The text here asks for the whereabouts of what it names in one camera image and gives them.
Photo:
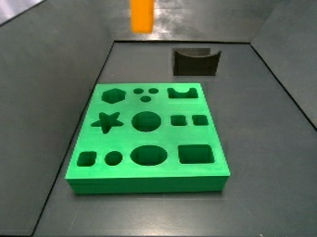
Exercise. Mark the black curved holder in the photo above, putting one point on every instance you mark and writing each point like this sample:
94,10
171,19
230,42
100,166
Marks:
195,62

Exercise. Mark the orange rectangular block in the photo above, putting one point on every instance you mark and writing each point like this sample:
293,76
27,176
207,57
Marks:
142,15

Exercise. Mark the green shape sorting board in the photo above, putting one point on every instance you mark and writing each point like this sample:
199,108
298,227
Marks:
147,141

